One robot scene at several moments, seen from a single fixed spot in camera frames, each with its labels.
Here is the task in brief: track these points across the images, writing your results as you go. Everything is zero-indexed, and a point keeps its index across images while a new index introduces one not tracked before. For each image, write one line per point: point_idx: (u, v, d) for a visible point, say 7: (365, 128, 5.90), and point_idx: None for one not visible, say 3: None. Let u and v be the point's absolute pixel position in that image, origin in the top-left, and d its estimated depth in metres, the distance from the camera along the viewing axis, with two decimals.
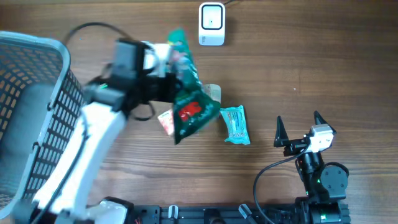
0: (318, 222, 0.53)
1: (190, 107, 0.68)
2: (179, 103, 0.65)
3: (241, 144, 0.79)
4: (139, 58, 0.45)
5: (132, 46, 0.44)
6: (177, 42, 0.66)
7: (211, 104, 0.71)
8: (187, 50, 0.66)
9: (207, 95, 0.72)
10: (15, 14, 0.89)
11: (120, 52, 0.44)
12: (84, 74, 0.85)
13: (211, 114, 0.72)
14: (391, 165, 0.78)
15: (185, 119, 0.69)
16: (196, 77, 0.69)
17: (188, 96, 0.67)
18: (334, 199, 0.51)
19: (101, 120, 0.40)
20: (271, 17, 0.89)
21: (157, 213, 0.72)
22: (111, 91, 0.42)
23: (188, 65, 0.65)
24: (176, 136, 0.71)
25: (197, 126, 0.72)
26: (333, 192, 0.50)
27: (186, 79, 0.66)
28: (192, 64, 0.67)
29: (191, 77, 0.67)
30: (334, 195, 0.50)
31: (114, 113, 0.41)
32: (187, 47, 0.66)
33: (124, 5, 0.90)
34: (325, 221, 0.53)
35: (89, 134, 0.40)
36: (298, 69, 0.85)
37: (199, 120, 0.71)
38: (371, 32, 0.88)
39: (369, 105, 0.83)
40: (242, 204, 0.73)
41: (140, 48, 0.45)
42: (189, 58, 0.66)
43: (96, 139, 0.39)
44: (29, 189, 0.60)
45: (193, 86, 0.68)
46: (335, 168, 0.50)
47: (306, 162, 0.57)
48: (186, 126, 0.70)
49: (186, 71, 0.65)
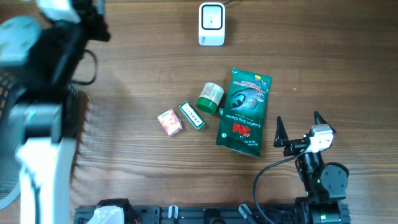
0: (318, 222, 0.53)
1: (243, 127, 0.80)
2: (239, 118, 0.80)
3: (245, 147, 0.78)
4: (32, 59, 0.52)
5: (19, 55, 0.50)
6: (263, 82, 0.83)
7: (256, 141, 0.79)
8: (267, 91, 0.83)
9: (260, 137, 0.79)
10: None
11: (9, 53, 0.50)
12: (86, 73, 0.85)
13: (249, 148, 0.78)
14: (390, 164, 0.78)
15: (235, 130, 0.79)
16: (263, 115, 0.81)
17: (250, 119, 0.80)
18: (336, 200, 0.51)
19: (43, 159, 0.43)
20: (271, 17, 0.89)
21: (157, 213, 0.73)
22: (43, 118, 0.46)
23: (263, 100, 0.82)
24: (218, 136, 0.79)
25: (239, 145, 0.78)
26: (333, 194, 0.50)
27: (256, 109, 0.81)
28: (266, 104, 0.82)
29: (259, 111, 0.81)
30: (335, 196, 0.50)
31: (55, 145, 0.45)
32: (268, 90, 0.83)
33: (124, 5, 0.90)
34: (325, 221, 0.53)
35: (39, 184, 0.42)
36: (298, 69, 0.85)
37: (243, 142, 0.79)
38: (370, 32, 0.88)
39: (368, 105, 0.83)
40: (242, 204, 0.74)
41: (30, 54, 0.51)
42: (266, 97, 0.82)
43: (47, 186, 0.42)
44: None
45: (257, 116, 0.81)
46: (335, 168, 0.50)
47: (306, 162, 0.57)
48: (231, 137, 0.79)
49: (260, 103, 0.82)
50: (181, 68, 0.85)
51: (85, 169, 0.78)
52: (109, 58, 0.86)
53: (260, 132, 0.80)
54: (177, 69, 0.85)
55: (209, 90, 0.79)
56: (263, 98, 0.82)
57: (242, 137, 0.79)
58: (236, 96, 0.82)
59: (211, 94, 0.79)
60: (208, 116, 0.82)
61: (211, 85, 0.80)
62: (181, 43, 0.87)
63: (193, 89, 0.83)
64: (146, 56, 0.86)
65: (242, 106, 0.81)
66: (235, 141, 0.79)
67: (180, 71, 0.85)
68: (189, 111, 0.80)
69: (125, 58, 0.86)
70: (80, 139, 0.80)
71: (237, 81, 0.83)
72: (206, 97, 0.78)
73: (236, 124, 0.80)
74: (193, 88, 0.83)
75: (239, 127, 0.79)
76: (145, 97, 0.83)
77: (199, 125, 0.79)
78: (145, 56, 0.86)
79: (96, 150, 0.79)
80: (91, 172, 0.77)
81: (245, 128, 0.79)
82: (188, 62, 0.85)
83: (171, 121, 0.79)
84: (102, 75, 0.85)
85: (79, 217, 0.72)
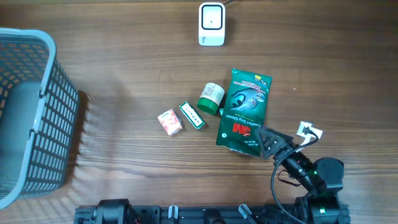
0: (318, 216, 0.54)
1: (243, 127, 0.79)
2: (240, 118, 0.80)
3: (245, 147, 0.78)
4: None
5: None
6: (262, 82, 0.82)
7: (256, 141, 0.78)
8: (267, 91, 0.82)
9: None
10: (15, 14, 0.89)
11: None
12: (86, 73, 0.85)
13: (249, 148, 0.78)
14: (390, 164, 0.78)
15: (236, 130, 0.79)
16: (263, 114, 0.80)
17: (250, 119, 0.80)
18: (333, 191, 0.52)
19: None
20: (271, 17, 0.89)
21: (157, 213, 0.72)
22: None
23: (263, 99, 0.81)
24: (218, 136, 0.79)
25: (239, 145, 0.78)
26: (331, 185, 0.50)
27: (256, 109, 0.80)
28: (265, 104, 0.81)
29: (259, 111, 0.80)
30: (332, 187, 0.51)
31: None
32: (268, 89, 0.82)
33: (124, 5, 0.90)
34: (325, 215, 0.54)
35: None
36: (298, 69, 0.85)
37: (243, 142, 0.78)
38: (370, 32, 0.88)
39: (368, 105, 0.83)
40: (242, 204, 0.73)
41: None
42: (266, 97, 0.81)
43: None
44: (30, 177, 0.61)
45: (257, 117, 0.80)
46: (330, 160, 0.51)
47: (295, 166, 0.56)
48: (231, 137, 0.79)
49: (260, 103, 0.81)
50: (181, 68, 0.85)
51: (84, 169, 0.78)
52: (109, 58, 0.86)
53: None
54: (177, 69, 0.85)
55: (211, 90, 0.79)
56: (263, 98, 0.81)
57: (242, 137, 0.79)
58: (235, 96, 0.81)
59: (212, 94, 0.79)
60: (208, 116, 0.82)
61: (212, 86, 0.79)
62: (181, 43, 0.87)
63: (193, 89, 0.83)
64: (146, 56, 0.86)
65: (242, 106, 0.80)
66: (235, 141, 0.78)
67: (180, 71, 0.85)
68: (189, 111, 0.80)
69: (125, 58, 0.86)
70: (80, 139, 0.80)
71: (237, 81, 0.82)
72: (207, 97, 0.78)
73: (236, 124, 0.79)
74: (193, 88, 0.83)
75: (239, 127, 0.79)
76: (145, 97, 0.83)
77: (199, 125, 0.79)
78: (145, 56, 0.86)
79: (96, 150, 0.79)
80: (91, 172, 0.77)
81: (245, 128, 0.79)
82: (188, 62, 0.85)
83: (171, 121, 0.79)
84: (101, 76, 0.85)
85: (79, 217, 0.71)
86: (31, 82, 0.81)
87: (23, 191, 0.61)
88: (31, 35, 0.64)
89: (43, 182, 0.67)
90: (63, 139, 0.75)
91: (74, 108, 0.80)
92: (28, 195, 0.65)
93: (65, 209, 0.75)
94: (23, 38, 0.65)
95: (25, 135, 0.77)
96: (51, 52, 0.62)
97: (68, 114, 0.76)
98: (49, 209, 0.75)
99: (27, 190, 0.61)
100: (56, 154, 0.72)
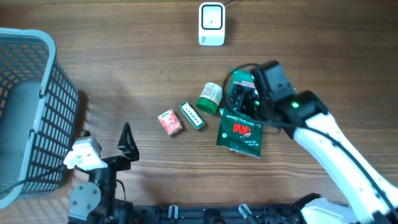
0: (290, 110, 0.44)
1: (243, 127, 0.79)
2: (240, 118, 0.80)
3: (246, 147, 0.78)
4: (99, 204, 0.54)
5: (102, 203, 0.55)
6: None
7: (256, 141, 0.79)
8: None
9: (260, 136, 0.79)
10: (15, 14, 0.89)
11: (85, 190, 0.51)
12: (86, 73, 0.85)
13: (249, 148, 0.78)
14: (390, 165, 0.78)
15: (236, 130, 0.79)
16: None
17: None
18: (277, 79, 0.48)
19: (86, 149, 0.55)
20: (271, 17, 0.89)
21: (156, 213, 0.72)
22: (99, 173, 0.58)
23: None
24: (219, 136, 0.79)
25: (239, 144, 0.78)
26: (266, 68, 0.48)
27: None
28: None
29: None
30: (268, 70, 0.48)
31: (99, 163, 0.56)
32: None
33: (124, 5, 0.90)
34: (300, 108, 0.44)
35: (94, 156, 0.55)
36: (298, 69, 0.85)
37: (244, 142, 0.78)
38: (370, 32, 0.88)
39: (368, 105, 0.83)
40: (242, 204, 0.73)
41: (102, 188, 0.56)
42: None
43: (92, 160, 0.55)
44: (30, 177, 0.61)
45: None
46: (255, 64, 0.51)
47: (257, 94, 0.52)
48: (231, 137, 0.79)
49: None
50: (181, 68, 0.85)
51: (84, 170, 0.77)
52: (109, 58, 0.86)
53: (260, 132, 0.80)
54: (177, 69, 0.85)
55: (209, 90, 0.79)
56: None
57: (243, 137, 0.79)
58: None
59: (211, 94, 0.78)
60: (208, 116, 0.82)
61: (211, 86, 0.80)
62: (181, 43, 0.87)
63: (193, 89, 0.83)
64: (145, 56, 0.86)
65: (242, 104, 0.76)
66: (236, 141, 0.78)
67: (180, 71, 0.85)
68: (189, 111, 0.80)
69: (125, 58, 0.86)
70: None
71: (237, 81, 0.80)
72: (206, 97, 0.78)
73: (236, 124, 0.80)
74: (193, 88, 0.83)
75: (239, 127, 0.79)
76: (145, 97, 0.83)
77: (199, 125, 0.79)
78: (145, 56, 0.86)
79: None
80: None
81: (245, 128, 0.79)
82: (188, 62, 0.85)
83: (171, 121, 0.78)
84: (101, 76, 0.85)
85: None
86: (31, 82, 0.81)
87: (23, 192, 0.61)
88: (30, 35, 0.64)
89: (43, 182, 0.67)
90: (63, 139, 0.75)
91: (74, 108, 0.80)
92: (28, 195, 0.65)
93: (65, 210, 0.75)
94: (22, 38, 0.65)
95: (25, 135, 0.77)
96: (52, 53, 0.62)
97: (69, 114, 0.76)
98: (49, 209, 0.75)
99: (27, 190, 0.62)
100: (56, 154, 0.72)
